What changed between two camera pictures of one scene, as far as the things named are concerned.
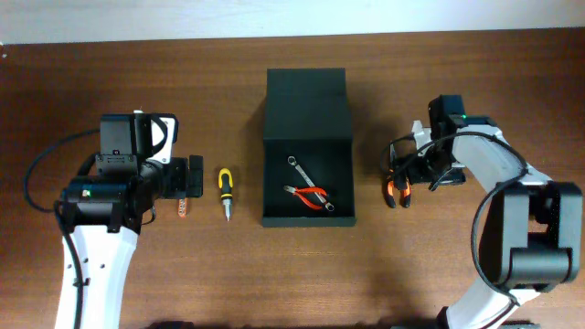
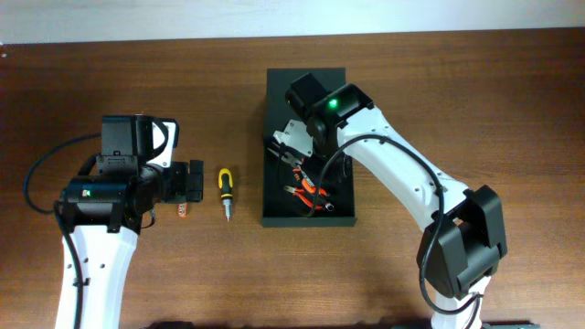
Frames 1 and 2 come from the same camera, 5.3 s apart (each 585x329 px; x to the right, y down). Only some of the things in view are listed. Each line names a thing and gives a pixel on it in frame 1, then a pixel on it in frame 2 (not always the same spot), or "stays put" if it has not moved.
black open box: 307,118 stays put
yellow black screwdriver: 226,183 stays put
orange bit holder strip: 182,206 stays put
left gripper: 180,169 stays put
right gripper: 454,175 → 334,169
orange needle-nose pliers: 405,196 → 306,183
